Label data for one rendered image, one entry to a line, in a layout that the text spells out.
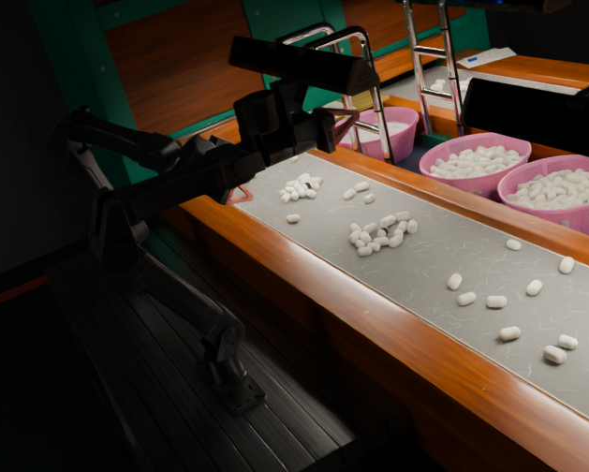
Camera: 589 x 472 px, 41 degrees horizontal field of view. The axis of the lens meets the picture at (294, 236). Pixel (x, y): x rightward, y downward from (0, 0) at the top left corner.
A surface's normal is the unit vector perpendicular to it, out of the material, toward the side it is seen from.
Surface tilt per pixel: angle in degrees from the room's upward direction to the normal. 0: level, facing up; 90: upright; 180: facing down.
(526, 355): 0
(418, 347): 0
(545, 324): 0
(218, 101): 90
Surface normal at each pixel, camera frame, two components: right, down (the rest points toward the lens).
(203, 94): 0.47, 0.29
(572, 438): -0.24, -0.87
